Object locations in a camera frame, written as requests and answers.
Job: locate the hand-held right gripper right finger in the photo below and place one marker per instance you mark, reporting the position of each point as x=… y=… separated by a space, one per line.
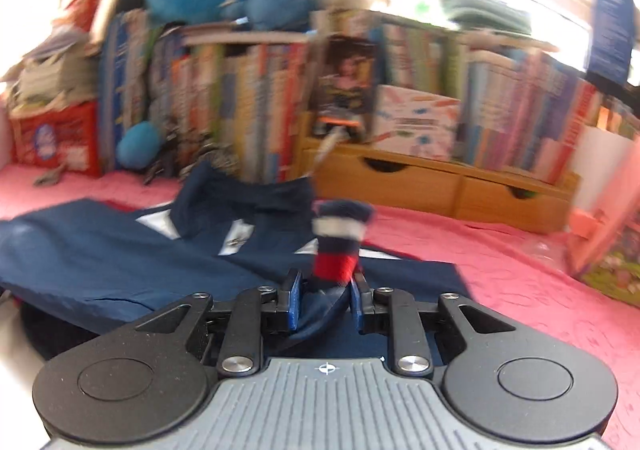
x=356 y=305

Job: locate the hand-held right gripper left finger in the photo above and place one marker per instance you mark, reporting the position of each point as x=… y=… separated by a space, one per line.
x=295 y=302

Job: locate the navy jacket with striped cuffs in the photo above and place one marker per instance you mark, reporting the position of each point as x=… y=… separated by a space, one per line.
x=125 y=250

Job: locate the wooden drawer organiser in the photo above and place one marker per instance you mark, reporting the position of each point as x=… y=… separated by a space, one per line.
x=400 y=180

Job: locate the pink blanket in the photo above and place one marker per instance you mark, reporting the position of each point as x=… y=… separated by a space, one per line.
x=500 y=270

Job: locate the white printed box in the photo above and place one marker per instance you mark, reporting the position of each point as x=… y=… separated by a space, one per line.
x=415 y=122

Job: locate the model bicycle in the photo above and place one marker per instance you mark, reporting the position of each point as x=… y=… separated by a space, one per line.
x=159 y=165

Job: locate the row of books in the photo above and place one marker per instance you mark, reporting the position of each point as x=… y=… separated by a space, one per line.
x=250 y=95

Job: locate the blue plush ball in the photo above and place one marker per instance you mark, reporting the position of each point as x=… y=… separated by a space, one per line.
x=137 y=145

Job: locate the dark cover book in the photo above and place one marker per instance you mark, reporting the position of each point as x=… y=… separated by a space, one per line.
x=345 y=75

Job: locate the colourful picture book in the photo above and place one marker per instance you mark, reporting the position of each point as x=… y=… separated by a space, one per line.
x=615 y=270

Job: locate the small grey cloth piece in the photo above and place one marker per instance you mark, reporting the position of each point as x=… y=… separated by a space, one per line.
x=50 y=176

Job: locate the red plastic crate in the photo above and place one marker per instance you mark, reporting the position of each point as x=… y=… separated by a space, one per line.
x=55 y=140

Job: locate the green folded cloth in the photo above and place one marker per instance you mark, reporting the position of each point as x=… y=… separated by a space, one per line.
x=485 y=10

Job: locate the stack of papers and booklets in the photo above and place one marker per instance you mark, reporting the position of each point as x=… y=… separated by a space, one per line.
x=50 y=75

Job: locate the brown cardboard piece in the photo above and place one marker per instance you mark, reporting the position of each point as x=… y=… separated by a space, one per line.
x=111 y=10

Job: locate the blue booklet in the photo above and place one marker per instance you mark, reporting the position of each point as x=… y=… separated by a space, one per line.
x=612 y=30

